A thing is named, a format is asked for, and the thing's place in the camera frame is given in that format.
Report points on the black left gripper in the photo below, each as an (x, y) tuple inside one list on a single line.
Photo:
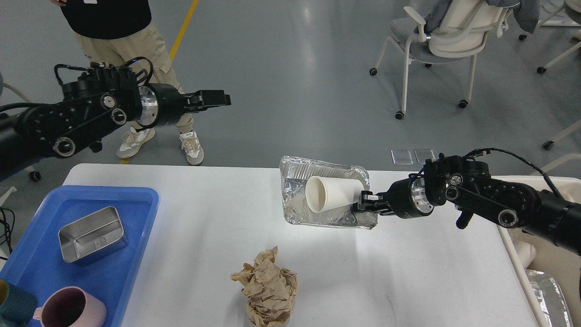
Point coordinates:
[(165, 105)]

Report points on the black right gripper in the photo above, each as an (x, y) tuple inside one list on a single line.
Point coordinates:
[(407, 198)]

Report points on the white paper cup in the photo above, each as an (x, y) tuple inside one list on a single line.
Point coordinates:
[(324, 193)]

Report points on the aluminium foil container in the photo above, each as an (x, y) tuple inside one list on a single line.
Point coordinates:
[(295, 171)]

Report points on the brown paper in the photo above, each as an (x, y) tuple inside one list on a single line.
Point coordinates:
[(270, 290)]

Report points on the square steel tray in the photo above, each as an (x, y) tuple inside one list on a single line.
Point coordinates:
[(92, 237)]

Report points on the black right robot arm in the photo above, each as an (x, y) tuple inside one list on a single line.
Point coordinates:
[(467, 183)]

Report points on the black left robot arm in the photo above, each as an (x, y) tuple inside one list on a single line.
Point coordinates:
[(104, 98)]

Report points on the clear floor socket cover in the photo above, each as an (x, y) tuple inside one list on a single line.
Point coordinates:
[(412, 157)]

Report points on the person in beige trousers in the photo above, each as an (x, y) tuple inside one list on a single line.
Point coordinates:
[(115, 31)]

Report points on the white side table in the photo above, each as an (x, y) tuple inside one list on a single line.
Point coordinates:
[(33, 175)]

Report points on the white office chair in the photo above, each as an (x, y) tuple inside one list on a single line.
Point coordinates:
[(462, 33)]

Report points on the beige plastic bin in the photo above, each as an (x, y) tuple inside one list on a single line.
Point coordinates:
[(557, 262)]

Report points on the chair base at left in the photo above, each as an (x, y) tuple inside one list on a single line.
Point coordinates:
[(4, 85)]

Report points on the grey jacket on chair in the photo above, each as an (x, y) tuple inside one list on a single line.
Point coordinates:
[(526, 13)]

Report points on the teal cup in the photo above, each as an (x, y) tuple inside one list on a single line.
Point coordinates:
[(17, 306)]

